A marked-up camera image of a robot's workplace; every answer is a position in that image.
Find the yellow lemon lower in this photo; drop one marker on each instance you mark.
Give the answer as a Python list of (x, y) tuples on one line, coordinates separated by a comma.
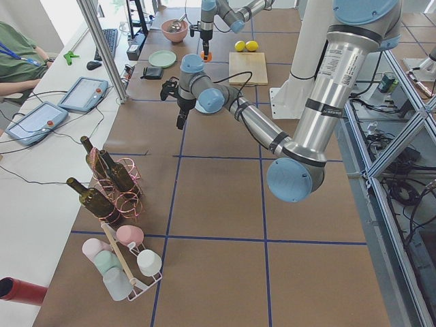
[(239, 46)]

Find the black computer mouse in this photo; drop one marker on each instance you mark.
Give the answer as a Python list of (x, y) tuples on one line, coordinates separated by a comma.
[(92, 65)]

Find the person in green shirt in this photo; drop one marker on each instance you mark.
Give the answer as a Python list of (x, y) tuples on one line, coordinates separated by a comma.
[(23, 64)]

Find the red cylinder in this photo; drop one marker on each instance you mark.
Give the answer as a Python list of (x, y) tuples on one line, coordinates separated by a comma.
[(16, 290)]

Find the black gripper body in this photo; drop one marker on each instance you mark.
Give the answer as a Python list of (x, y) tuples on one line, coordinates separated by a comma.
[(206, 35), (184, 104)]

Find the yellow lemon upper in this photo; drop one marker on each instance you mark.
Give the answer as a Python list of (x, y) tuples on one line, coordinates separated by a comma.
[(251, 46)]

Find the copper wire bottle rack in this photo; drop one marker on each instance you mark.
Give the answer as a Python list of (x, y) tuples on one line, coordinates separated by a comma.
[(128, 204)]

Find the pale blue cup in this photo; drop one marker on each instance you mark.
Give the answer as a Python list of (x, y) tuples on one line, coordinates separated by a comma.
[(117, 284)]

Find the pink bowl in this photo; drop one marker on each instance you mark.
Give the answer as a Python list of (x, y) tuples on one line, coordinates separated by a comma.
[(175, 35)]

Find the blue teach pendant far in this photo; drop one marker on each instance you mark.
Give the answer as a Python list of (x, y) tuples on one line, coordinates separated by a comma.
[(84, 94)]

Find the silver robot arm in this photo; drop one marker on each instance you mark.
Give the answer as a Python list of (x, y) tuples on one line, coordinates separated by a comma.
[(357, 29), (234, 19)]

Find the mint white cup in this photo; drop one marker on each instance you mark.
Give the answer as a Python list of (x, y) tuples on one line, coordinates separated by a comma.
[(149, 262)]

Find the bamboo cutting board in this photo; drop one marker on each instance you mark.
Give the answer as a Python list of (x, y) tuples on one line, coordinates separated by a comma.
[(254, 62)]

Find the metal ice scoop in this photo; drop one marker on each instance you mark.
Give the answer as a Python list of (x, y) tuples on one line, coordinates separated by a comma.
[(176, 25)]

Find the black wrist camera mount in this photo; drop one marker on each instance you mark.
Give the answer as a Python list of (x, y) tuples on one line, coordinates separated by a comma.
[(194, 28)]

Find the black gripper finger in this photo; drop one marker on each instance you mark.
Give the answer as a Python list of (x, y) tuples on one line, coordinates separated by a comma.
[(205, 45), (181, 120)]

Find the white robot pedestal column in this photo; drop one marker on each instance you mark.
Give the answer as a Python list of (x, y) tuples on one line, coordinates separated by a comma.
[(288, 101)]

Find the wooden rod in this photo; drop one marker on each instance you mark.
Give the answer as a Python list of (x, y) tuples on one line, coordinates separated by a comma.
[(109, 234)]

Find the green cup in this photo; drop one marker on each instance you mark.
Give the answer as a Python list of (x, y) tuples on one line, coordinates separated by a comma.
[(105, 260)]

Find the grey folded cloth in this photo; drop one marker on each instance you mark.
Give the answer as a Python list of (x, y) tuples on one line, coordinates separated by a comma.
[(152, 73)]

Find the white wire cup rack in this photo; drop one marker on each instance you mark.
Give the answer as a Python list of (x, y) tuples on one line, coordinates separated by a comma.
[(137, 268)]

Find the orange mandarin fruit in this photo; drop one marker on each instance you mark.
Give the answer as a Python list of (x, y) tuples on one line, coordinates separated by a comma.
[(206, 57)]

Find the blue teach pendant near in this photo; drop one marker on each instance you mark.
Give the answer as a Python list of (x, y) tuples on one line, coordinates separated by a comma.
[(37, 124)]

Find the aluminium frame post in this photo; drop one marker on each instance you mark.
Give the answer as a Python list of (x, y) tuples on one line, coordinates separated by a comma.
[(90, 16)]

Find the light green plate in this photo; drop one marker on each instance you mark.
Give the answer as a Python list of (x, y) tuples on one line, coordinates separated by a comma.
[(162, 58)]

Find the pale pink cup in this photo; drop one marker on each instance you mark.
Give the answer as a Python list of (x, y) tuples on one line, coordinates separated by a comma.
[(92, 246)]

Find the yellow lemon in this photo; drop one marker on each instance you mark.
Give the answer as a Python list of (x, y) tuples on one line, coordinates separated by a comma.
[(239, 46), (251, 46)]

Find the light blue plate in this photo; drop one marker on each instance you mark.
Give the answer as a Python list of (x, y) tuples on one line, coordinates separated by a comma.
[(200, 109)]

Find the blue teach pendant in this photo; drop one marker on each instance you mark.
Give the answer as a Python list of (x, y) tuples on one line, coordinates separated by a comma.
[(84, 94), (37, 124)]

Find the dark wine bottle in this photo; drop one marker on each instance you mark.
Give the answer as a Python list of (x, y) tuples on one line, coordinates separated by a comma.
[(118, 174), (92, 158), (95, 202)]

